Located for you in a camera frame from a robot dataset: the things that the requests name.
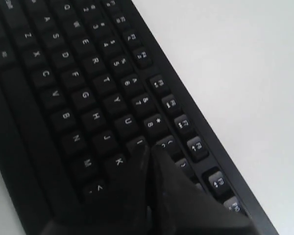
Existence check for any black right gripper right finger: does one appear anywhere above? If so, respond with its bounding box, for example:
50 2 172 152
150 145 259 235

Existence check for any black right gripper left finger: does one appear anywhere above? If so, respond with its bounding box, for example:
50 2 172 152
40 144 150 235

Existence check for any black acer keyboard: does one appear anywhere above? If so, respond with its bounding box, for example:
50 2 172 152
0 0 277 235

